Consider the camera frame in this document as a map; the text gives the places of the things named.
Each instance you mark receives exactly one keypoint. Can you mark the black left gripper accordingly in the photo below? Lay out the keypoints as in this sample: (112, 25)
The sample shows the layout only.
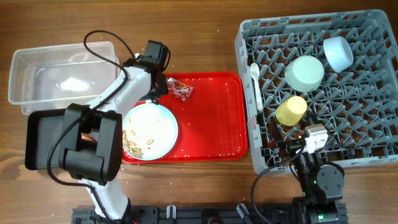
(164, 88)

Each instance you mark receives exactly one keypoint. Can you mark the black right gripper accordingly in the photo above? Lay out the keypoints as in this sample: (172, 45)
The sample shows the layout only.
(292, 146)

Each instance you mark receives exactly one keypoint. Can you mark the red candy wrapper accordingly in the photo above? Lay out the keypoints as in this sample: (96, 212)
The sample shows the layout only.
(179, 89)

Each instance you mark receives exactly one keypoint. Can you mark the yellow plastic cup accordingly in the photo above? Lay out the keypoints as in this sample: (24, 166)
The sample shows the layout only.
(290, 112)

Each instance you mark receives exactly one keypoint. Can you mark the pale green bowl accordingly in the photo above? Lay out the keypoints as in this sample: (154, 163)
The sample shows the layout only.
(304, 74)

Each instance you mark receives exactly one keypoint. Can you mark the white plastic spoon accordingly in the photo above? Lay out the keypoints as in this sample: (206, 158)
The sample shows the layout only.
(255, 73)

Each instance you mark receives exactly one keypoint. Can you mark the light blue bowl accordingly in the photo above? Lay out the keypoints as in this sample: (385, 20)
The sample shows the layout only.
(338, 53)

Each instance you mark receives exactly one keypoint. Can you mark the orange carrot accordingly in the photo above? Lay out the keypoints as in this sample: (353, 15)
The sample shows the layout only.
(87, 137)

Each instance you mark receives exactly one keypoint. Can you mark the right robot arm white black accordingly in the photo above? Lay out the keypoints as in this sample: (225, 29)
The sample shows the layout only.
(321, 182)

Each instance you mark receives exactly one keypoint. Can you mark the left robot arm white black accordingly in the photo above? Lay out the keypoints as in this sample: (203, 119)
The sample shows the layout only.
(132, 85)

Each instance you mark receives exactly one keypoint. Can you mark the grey dishwasher rack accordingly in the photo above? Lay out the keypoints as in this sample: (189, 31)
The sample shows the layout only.
(358, 105)

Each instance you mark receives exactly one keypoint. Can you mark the light blue plate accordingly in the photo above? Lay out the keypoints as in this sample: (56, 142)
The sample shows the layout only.
(167, 125)

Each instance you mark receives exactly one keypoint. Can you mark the red plastic tray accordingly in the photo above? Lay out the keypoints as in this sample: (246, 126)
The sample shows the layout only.
(212, 122)

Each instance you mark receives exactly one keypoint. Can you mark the peanuts on plate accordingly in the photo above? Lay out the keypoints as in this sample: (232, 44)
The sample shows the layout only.
(140, 138)

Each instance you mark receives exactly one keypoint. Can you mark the clear plastic bin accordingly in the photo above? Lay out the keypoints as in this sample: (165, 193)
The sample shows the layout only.
(47, 78)

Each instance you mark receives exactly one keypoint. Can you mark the black plastic bin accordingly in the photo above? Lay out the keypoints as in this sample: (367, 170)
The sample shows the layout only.
(54, 139)

